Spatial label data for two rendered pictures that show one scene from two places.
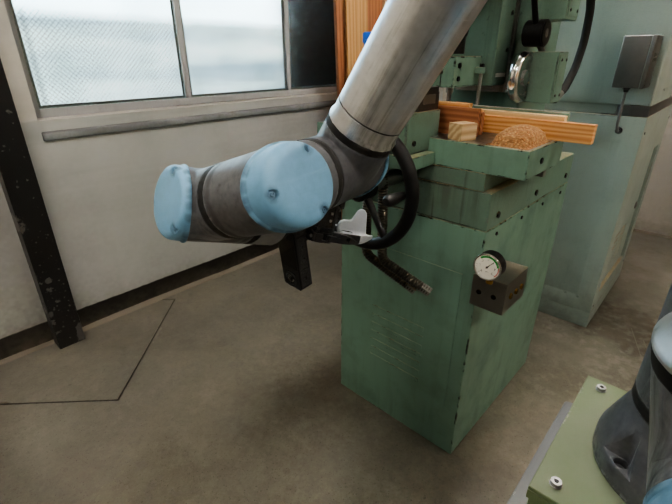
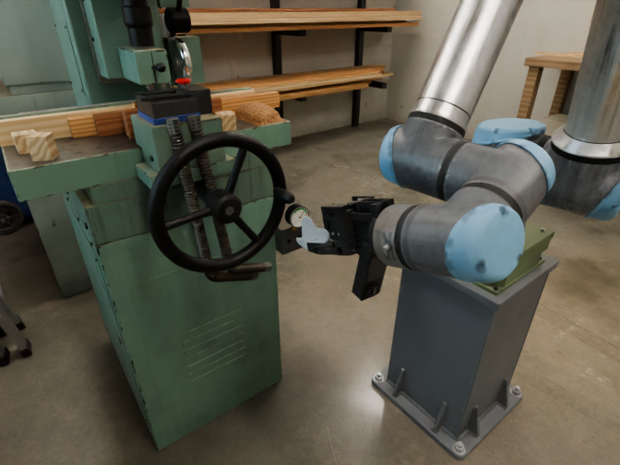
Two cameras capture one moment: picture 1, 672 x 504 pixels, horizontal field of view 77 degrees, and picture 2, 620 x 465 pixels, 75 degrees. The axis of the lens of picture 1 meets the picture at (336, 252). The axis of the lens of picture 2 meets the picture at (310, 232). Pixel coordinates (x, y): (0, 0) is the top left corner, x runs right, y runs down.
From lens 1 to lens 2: 0.87 m
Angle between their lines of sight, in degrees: 70
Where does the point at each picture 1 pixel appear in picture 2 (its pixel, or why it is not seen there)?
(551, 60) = (196, 44)
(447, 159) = (229, 150)
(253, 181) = (552, 172)
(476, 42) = not seen: hidden behind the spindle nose
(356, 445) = (249, 452)
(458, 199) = (246, 181)
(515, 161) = (282, 131)
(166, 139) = not seen: outside the picture
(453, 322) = (264, 281)
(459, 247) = (256, 220)
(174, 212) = (518, 244)
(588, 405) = not seen: hidden behind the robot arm
